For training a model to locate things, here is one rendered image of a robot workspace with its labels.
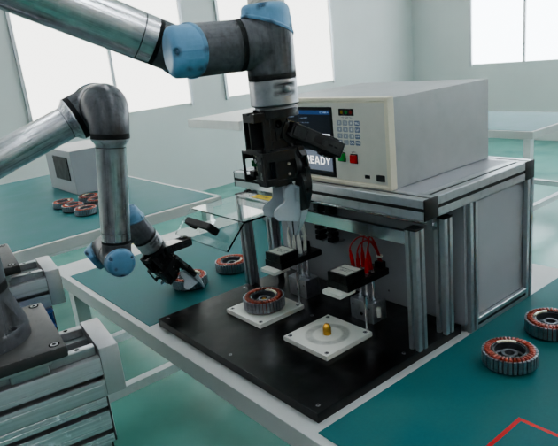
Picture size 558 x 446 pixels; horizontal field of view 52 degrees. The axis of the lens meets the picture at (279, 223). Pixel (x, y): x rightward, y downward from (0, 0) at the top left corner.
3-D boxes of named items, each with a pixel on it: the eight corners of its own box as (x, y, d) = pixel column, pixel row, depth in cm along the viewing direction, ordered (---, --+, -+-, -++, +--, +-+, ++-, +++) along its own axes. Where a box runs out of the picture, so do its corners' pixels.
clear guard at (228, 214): (227, 252, 133) (223, 227, 131) (175, 234, 151) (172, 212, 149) (329, 217, 152) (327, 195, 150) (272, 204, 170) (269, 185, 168)
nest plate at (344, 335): (327, 361, 128) (326, 356, 127) (283, 340, 139) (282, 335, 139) (372, 336, 136) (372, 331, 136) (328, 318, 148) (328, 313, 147)
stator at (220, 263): (210, 274, 192) (208, 264, 191) (224, 262, 202) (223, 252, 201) (240, 276, 188) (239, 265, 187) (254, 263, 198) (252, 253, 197)
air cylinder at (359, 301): (373, 325, 142) (371, 304, 140) (351, 316, 147) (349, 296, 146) (386, 317, 145) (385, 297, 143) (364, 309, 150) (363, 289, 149)
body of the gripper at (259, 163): (244, 186, 94) (236, 111, 91) (289, 175, 98) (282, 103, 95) (268, 192, 88) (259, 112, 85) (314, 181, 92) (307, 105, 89)
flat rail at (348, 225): (413, 246, 122) (412, 233, 121) (241, 206, 169) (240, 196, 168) (416, 245, 123) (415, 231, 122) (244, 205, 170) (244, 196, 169)
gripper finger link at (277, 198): (261, 237, 97) (255, 184, 95) (291, 228, 100) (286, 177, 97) (271, 241, 95) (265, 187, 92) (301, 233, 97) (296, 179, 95)
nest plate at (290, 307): (260, 328, 146) (259, 324, 146) (227, 312, 157) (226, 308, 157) (304, 308, 155) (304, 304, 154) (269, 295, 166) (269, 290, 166)
